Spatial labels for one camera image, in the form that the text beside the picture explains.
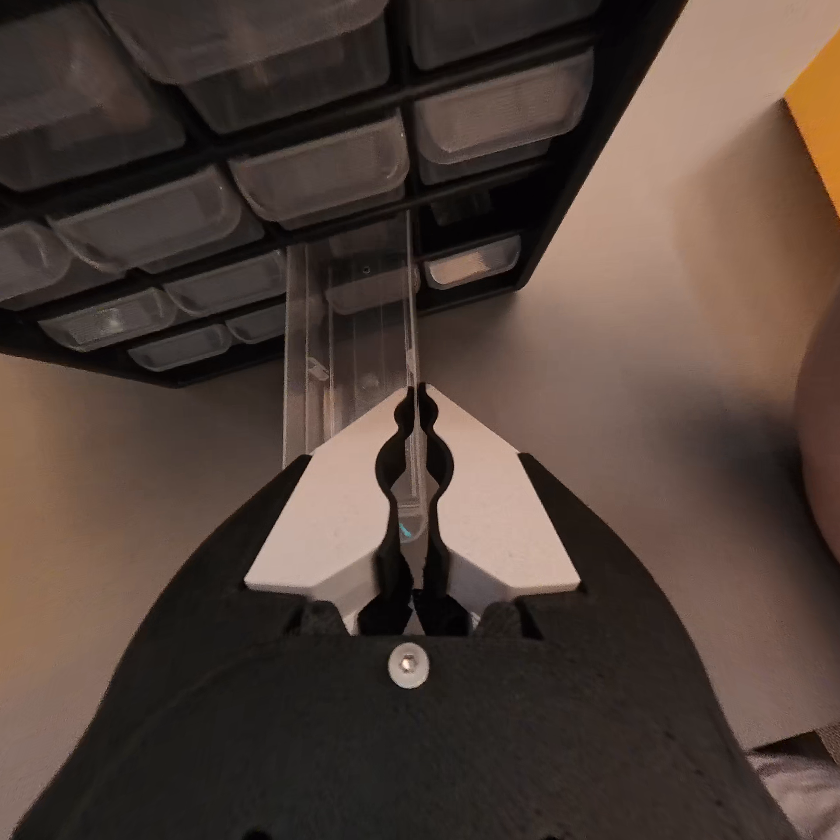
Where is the black drawer cabinet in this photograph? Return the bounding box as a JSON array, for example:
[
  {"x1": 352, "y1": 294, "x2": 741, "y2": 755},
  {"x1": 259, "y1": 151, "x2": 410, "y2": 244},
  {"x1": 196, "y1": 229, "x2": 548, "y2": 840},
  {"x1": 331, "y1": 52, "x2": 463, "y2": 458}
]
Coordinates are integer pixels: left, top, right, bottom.
[{"x1": 0, "y1": 0, "x2": 690, "y2": 389}]

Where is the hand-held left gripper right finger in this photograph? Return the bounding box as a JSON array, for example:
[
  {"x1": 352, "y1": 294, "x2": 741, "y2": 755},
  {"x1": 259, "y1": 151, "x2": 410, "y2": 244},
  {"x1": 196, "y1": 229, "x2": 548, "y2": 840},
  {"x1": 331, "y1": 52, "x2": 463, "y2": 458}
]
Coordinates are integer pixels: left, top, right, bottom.
[{"x1": 416, "y1": 384, "x2": 582, "y2": 636}]

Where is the single clear plastic drawer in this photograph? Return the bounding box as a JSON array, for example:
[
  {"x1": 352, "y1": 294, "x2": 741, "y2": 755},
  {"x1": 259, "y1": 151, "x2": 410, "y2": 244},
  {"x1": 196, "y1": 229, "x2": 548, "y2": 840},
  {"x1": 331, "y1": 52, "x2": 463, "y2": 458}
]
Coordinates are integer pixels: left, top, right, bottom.
[{"x1": 282, "y1": 210, "x2": 434, "y2": 542}]

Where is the person's grey clothing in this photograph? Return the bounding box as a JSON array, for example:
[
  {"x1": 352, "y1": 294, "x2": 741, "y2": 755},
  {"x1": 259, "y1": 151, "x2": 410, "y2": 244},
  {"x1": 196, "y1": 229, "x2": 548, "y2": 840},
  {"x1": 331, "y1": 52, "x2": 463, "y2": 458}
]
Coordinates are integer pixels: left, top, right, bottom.
[{"x1": 745, "y1": 725, "x2": 840, "y2": 840}]

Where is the grid of clear drawers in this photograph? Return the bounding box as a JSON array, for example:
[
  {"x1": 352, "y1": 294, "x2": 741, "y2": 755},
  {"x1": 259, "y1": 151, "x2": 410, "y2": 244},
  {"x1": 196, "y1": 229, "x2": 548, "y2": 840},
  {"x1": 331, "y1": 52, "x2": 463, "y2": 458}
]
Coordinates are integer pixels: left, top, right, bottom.
[{"x1": 0, "y1": 0, "x2": 601, "y2": 371}]

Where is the person's right forearm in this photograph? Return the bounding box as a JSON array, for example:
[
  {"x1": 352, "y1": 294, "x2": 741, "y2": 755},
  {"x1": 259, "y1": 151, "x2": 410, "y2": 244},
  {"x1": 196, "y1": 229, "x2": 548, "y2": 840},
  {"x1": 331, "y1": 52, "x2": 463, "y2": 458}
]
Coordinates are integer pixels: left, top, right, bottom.
[{"x1": 794, "y1": 315, "x2": 840, "y2": 565}]

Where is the yellow plastic bin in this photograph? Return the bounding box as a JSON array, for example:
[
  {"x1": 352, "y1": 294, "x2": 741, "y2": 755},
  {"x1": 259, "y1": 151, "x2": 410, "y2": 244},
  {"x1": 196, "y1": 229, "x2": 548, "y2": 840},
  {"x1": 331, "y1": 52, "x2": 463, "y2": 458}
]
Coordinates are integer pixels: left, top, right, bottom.
[{"x1": 784, "y1": 33, "x2": 840, "y2": 217}]

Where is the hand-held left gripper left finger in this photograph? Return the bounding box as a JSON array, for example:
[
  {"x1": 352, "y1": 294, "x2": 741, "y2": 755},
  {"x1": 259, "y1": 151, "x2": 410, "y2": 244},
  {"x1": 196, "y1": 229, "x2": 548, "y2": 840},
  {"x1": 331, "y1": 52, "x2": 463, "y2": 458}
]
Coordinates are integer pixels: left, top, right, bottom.
[{"x1": 244, "y1": 386, "x2": 417, "y2": 636}]

